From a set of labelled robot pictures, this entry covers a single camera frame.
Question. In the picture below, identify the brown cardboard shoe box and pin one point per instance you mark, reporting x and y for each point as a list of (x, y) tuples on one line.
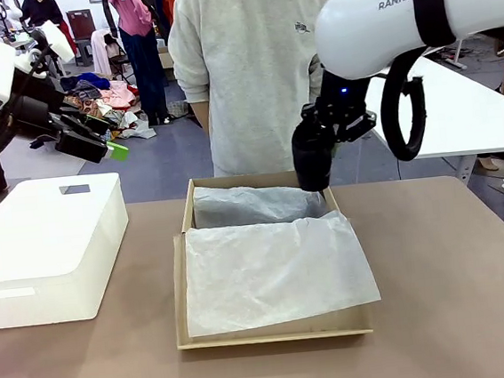
[(181, 294)]

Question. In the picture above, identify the chair with white garment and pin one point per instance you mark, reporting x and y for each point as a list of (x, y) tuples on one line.
[(107, 51)]

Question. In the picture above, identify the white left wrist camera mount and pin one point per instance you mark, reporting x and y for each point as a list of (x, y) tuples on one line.
[(59, 40)]

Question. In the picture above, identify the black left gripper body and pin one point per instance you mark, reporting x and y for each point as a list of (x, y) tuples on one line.
[(37, 113)]

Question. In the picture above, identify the person's right forearm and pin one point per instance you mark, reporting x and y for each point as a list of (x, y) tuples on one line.
[(202, 118)]

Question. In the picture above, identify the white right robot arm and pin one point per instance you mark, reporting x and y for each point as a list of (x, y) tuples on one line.
[(375, 29)]

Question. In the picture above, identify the orange hanging garment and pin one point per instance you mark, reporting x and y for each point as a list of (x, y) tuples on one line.
[(171, 0)]

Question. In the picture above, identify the white background table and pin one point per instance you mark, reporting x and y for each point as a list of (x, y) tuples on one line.
[(463, 106)]

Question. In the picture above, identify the black green-tipped right gripper finger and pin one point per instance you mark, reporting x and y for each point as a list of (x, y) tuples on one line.
[(355, 127), (314, 112)]

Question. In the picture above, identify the black green-tipped left gripper finger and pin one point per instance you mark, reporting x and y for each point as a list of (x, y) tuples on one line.
[(82, 145), (87, 124)]

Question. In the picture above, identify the white tissue wrapping paper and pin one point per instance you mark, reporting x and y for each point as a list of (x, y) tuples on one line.
[(264, 272)]

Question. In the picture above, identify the mannequin in pink shirt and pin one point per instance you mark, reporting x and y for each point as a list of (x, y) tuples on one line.
[(137, 39)]

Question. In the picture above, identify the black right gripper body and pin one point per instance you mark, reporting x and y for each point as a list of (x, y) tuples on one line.
[(346, 97)]

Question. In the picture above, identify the white plastic storage box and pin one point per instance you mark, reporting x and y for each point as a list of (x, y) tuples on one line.
[(38, 236)]

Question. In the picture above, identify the small background cardboard box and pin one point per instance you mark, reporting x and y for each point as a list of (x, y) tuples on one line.
[(166, 58)]

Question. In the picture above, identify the background person in black top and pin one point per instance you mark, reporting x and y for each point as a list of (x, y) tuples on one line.
[(40, 8)]

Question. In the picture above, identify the person in grey sweatshirt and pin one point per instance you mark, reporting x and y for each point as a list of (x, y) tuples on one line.
[(249, 64)]

